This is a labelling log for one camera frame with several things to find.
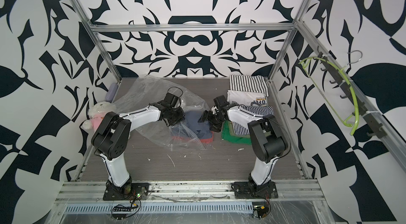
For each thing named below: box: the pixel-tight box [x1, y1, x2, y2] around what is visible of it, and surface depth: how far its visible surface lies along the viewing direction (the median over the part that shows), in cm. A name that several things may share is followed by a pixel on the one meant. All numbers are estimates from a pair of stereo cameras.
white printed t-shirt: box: [226, 89, 268, 107], surface depth 107 cm
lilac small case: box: [105, 82, 119, 104], surface depth 114 cm
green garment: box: [221, 119, 252, 146], surface depth 91 cm
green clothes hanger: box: [298, 49, 363, 136], surface depth 58 cm
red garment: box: [171, 131, 215, 144], surface depth 89 cm
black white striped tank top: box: [229, 74, 270, 98], surface depth 118 cm
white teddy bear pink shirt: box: [80, 101, 117, 132], surface depth 91 cm
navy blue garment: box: [170, 110, 213, 140], surface depth 89 cm
